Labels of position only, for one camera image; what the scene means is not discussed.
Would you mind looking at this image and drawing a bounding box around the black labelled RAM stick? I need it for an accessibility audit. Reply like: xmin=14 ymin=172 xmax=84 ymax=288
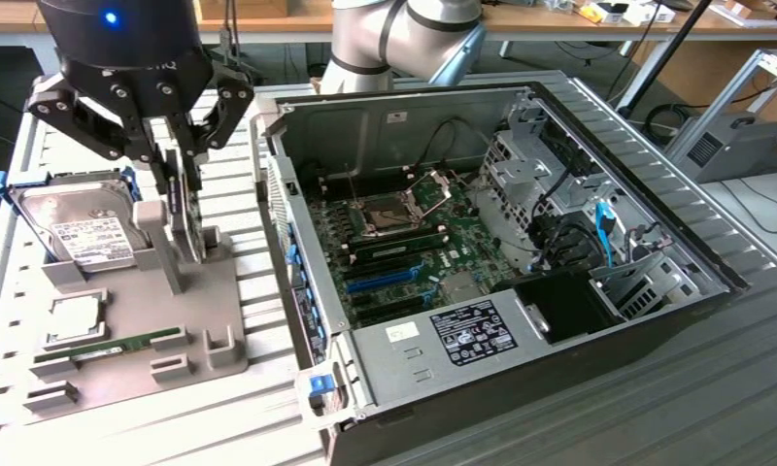
xmin=345 ymin=230 xmax=452 ymax=266

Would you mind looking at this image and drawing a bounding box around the metal socket cover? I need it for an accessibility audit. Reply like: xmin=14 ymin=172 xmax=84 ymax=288
xmin=400 ymin=168 xmax=458 ymax=219

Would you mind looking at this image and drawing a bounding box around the grey computer tower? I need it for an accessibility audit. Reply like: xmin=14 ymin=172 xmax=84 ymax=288
xmin=665 ymin=111 xmax=777 ymax=183

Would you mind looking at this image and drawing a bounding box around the grey power supply unit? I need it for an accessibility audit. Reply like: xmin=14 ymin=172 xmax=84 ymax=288
xmin=348 ymin=288 xmax=552 ymax=409

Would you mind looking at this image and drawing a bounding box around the blue wire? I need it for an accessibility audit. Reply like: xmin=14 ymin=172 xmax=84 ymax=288
xmin=593 ymin=201 xmax=620 ymax=268

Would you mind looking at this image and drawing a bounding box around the black wire bundle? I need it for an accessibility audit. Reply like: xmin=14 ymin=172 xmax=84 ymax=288
xmin=526 ymin=167 xmax=608 ymax=273

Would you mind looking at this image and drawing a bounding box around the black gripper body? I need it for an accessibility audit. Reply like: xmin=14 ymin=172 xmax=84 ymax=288
xmin=37 ymin=0 xmax=213 ymax=120

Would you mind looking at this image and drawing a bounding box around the CPU socket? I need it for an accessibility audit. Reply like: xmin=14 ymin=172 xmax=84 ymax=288
xmin=354 ymin=191 xmax=429 ymax=239

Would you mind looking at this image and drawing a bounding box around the white orange small box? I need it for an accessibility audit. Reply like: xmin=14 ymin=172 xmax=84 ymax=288
xmin=585 ymin=1 xmax=629 ymax=24

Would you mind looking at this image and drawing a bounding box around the silver chipset heatsink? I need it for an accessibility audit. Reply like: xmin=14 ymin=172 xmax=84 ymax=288
xmin=438 ymin=274 xmax=486 ymax=302

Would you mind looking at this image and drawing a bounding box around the thin metal locking lever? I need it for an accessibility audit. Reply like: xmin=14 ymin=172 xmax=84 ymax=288
xmin=342 ymin=163 xmax=365 ymax=208

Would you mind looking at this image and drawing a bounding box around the metal disk bay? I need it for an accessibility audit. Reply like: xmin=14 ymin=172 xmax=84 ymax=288
xmin=588 ymin=251 xmax=701 ymax=321

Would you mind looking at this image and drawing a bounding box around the blue case latch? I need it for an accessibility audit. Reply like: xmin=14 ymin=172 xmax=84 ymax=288
xmin=302 ymin=373 xmax=336 ymax=397

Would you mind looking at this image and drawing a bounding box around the graphics card with metal bracket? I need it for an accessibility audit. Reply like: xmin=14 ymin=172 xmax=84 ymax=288
xmin=146 ymin=115 xmax=206 ymax=267

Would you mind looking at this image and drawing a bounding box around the green motherboard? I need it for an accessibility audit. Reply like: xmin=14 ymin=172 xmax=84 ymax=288
xmin=302 ymin=169 xmax=525 ymax=329

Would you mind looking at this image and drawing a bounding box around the aluminium profile frame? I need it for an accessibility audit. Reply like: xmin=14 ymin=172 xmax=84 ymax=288
xmin=663 ymin=48 xmax=777 ymax=161

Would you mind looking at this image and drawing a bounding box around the green RAM stick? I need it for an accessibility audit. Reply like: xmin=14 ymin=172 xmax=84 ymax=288
xmin=34 ymin=329 xmax=182 ymax=365

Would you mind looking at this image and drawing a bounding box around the metal drive cage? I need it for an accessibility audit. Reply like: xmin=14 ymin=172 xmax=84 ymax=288
xmin=478 ymin=128 xmax=623 ymax=234

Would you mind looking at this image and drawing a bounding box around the silver CPU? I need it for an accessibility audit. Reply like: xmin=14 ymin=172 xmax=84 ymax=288
xmin=48 ymin=296 xmax=105 ymax=341

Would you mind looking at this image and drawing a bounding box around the open black PC case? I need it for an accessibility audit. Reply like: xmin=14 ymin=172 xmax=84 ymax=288
xmin=249 ymin=80 xmax=751 ymax=466

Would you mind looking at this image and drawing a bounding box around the hard disk in blue caddy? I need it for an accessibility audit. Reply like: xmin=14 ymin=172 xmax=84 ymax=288
xmin=0 ymin=164 xmax=154 ymax=276

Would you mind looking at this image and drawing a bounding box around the wooden desk with cardboard box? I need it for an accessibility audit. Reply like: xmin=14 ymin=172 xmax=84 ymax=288
xmin=0 ymin=0 xmax=336 ymax=79

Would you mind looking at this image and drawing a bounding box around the wooden desk with small boxes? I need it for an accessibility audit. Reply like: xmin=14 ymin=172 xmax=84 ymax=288
xmin=484 ymin=0 xmax=777 ymax=59

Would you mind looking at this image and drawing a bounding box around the grey parts rack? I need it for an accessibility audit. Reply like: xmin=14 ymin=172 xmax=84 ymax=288
xmin=16 ymin=198 xmax=252 ymax=428

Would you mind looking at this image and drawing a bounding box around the black slanted pole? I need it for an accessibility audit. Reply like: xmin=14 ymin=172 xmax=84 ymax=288
xmin=615 ymin=0 xmax=713 ymax=117

